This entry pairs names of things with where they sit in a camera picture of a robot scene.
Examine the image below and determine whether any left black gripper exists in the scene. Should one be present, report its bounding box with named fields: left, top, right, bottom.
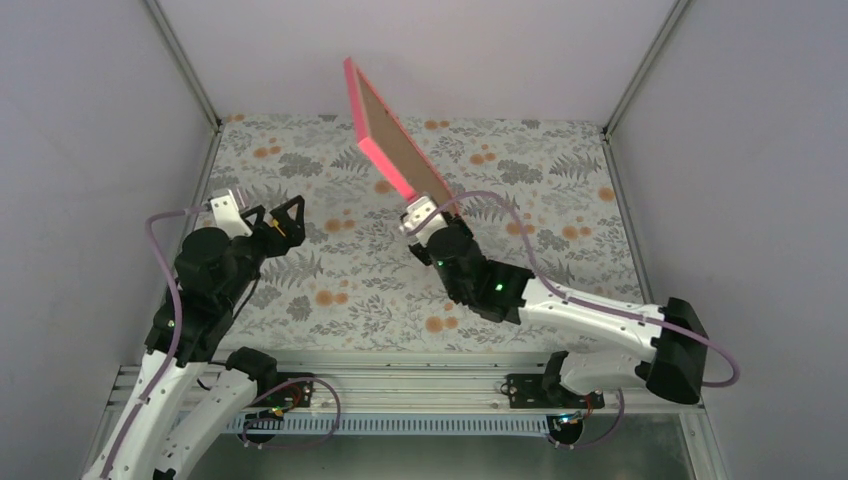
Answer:
left=219, top=195, right=305, bottom=307

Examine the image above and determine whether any yellow screwdriver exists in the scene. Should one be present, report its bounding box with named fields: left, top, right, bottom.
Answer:
left=271, top=220, right=287, bottom=238

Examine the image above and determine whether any pink picture frame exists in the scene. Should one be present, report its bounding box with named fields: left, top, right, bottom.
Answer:
left=343, top=57, right=453, bottom=205

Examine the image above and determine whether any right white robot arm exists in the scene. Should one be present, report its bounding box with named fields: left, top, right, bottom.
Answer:
left=402, top=215, right=707, bottom=407

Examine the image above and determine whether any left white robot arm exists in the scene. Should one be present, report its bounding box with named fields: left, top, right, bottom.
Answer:
left=83, top=189, right=306, bottom=479

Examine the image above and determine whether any floral table mat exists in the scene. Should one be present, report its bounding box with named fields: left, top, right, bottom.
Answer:
left=208, top=114, right=643, bottom=353

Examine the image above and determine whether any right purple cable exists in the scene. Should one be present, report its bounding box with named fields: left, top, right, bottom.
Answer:
left=405, top=190, right=741, bottom=453

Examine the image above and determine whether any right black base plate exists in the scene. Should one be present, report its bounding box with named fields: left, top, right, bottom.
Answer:
left=499, top=374, right=605, bottom=409

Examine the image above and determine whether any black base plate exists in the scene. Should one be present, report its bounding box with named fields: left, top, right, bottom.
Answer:
left=260, top=372, right=314, bottom=410
left=499, top=374, right=605, bottom=409

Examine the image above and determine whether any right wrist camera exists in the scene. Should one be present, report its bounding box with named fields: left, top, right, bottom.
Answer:
left=400, top=196, right=447, bottom=245

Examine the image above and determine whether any grey slotted cable duct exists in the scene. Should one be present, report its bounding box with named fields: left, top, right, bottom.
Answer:
left=247, top=413, right=549, bottom=437

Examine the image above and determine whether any aluminium mounting rail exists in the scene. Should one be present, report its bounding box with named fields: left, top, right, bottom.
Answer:
left=106, top=350, right=705, bottom=414

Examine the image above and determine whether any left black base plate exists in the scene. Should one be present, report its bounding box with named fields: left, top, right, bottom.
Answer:
left=260, top=372, right=314, bottom=410

